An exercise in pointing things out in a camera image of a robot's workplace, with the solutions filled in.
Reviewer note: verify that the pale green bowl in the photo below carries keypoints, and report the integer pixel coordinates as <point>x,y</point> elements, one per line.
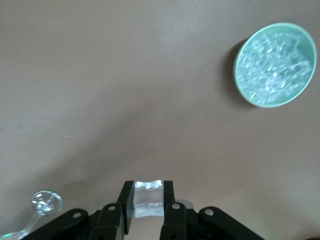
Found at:
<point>275,104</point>

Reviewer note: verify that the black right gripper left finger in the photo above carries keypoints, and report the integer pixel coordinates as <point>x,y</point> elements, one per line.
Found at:
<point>107,220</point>

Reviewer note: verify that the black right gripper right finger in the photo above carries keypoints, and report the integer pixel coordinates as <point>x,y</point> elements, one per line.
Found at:
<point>175,222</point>

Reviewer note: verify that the clear ice cube pile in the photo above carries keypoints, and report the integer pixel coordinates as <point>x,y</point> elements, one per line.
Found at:
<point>272,70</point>

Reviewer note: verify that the clear wine glass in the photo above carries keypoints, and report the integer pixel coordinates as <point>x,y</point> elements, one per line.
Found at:
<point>46,202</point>

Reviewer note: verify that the brown table mat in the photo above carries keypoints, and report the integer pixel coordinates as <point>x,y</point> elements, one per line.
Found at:
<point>100,75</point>

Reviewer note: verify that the single clear ice cube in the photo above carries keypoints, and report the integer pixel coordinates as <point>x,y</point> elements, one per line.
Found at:
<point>148,197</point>

